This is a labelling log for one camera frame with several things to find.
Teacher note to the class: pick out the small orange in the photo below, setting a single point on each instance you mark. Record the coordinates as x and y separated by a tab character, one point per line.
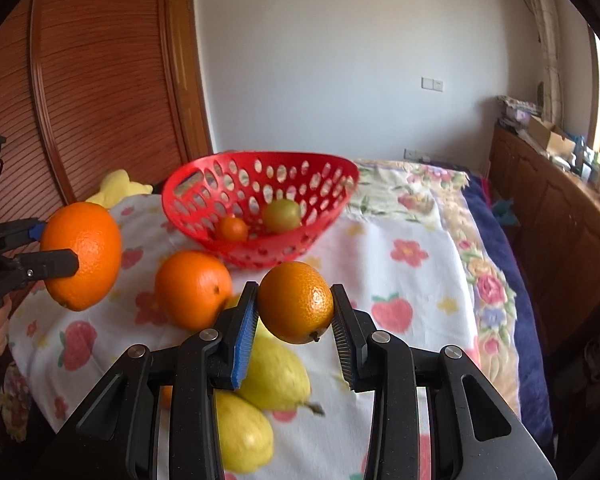
295	302

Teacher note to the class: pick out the wooden slatted wardrobe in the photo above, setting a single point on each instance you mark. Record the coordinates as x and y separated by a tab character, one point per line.
105	85

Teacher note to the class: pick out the dark blue blanket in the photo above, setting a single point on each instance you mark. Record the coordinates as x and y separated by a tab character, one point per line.
525	320

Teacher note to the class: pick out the wall socket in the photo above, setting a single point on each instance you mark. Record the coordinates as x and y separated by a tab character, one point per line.
415	154

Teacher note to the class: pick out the dark floral cloth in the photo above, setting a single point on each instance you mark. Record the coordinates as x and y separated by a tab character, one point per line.
5	405

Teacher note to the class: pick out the patterned curtain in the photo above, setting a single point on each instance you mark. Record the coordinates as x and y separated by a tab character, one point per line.
547	35

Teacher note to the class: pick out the green round fruit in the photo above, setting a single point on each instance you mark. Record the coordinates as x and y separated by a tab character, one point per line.
281	216

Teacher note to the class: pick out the yellow cloth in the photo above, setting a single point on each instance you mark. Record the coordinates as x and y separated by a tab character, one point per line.
120	187

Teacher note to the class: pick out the small reddish orange fruit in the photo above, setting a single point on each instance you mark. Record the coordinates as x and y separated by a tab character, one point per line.
231	229

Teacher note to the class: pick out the pile of folded cloths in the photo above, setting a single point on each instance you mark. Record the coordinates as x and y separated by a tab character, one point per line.
517	110

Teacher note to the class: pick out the open cardboard box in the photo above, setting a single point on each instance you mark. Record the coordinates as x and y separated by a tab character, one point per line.
550	137

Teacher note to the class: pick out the white wall switch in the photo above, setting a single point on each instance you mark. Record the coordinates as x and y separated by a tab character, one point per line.
432	84

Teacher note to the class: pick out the white strawberry flower print blanket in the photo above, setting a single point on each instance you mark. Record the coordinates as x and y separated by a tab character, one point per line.
420	280

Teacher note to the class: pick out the red perforated plastic basket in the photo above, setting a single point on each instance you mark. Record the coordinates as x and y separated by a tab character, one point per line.
220	170

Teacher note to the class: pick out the wooden cabinet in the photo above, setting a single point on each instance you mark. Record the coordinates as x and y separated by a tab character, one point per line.
555	230

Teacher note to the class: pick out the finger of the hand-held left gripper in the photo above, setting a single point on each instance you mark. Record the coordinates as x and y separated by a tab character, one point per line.
50	265
35	230

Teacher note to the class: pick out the pastel floral blanket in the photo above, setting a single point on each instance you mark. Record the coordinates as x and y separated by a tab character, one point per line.
420	185

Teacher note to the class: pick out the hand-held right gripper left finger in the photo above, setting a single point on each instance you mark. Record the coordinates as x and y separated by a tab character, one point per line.
245	342

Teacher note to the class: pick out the teal cloth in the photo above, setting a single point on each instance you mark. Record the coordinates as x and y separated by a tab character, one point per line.
504	211

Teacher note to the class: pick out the large orange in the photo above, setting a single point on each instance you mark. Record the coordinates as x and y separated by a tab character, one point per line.
90	240
192	290

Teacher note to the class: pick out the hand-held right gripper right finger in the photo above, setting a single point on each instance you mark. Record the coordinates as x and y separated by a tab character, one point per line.
341	345

